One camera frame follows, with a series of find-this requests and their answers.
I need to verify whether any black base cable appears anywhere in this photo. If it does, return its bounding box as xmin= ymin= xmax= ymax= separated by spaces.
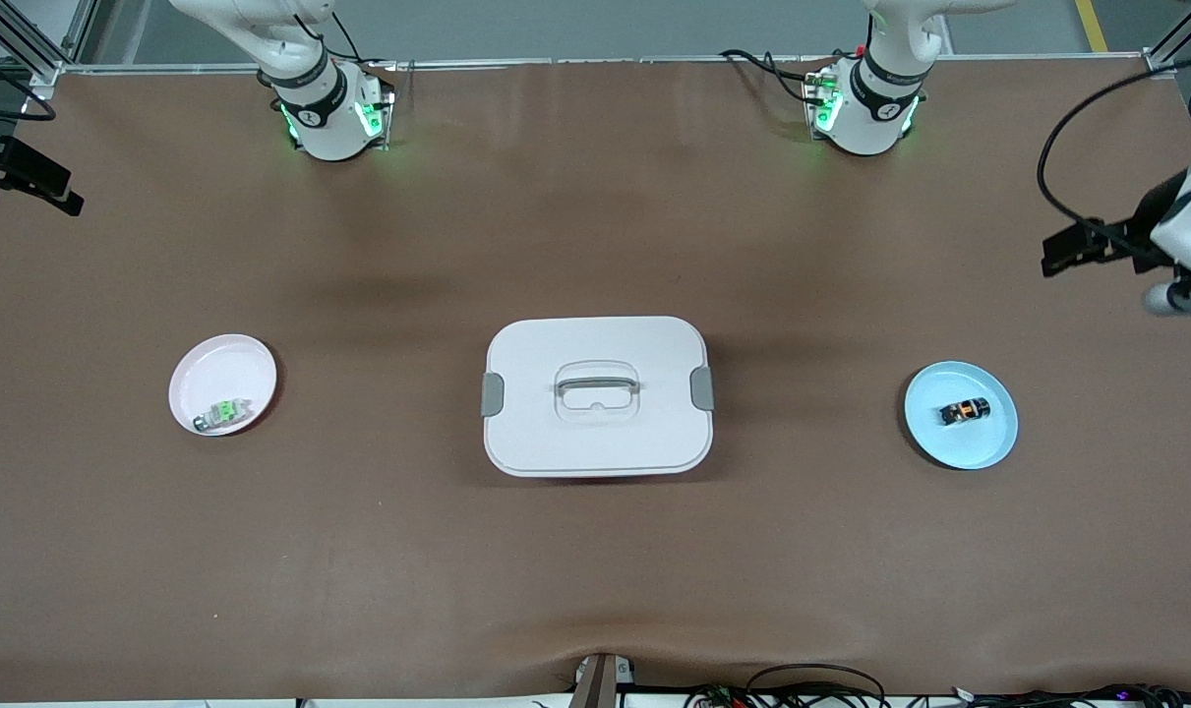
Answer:
xmin=295 ymin=10 xmax=396 ymax=72
xmin=720 ymin=47 xmax=832 ymax=107

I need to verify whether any grey box lid handle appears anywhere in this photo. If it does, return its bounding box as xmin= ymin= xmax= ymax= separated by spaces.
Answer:
xmin=554 ymin=374 xmax=643 ymax=400

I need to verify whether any tangled cable bundle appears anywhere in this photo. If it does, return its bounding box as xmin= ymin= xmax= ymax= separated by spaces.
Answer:
xmin=684 ymin=682 xmax=1191 ymax=708

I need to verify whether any black right base cable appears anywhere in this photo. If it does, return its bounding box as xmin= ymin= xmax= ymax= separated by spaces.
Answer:
xmin=295 ymin=10 xmax=396 ymax=72

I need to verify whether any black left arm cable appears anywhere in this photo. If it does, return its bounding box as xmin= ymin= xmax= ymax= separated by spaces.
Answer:
xmin=1037 ymin=47 xmax=1191 ymax=259

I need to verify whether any light blue round plate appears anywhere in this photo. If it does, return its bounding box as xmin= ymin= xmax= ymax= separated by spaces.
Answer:
xmin=903 ymin=361 xmax=1019 ymax=471

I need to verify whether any black left base cable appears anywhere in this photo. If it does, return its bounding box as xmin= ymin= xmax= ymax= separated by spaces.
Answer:
xmin=720 ymin=47 xmax=832 ymax=107

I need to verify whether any pink round plate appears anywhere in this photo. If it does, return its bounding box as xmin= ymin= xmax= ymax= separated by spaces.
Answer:
xmin=168 ymin=334 xmax=279 ymax=437

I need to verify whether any aluminium frame post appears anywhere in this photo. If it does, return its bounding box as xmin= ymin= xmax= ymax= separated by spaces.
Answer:
xmin=1143 ymin=0 xmax=1191 ymax=76
xmin=0 ymin=0 xmax=99 ymax=99

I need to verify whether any white lidded storage box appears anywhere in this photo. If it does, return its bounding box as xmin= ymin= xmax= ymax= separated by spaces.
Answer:
xmin=481 ymin=316 xmax=715 ymax=479

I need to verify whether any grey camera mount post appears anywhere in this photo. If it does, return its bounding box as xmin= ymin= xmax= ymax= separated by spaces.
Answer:
xmin=570 ymin=652 xmax=635 ymax=708

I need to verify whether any black cable loop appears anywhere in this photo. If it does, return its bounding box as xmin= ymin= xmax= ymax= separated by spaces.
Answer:
xmin=745 ymin=663 xmax=888 ymax=708

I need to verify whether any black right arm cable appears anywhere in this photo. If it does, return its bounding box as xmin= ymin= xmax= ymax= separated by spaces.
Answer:
xmin=0 ymin=49 xmax=58 ymax=124

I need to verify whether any green and white switch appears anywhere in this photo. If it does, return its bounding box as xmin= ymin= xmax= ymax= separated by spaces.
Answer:
xmin=193 ymin=397 xmax=254 ymax=434

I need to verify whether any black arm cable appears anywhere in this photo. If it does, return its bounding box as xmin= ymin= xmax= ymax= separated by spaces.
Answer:
xmin=1037 ymin=47 xmax=1191 ymax=259
xmin=0 ymin=49 xmax=58 ymax=124

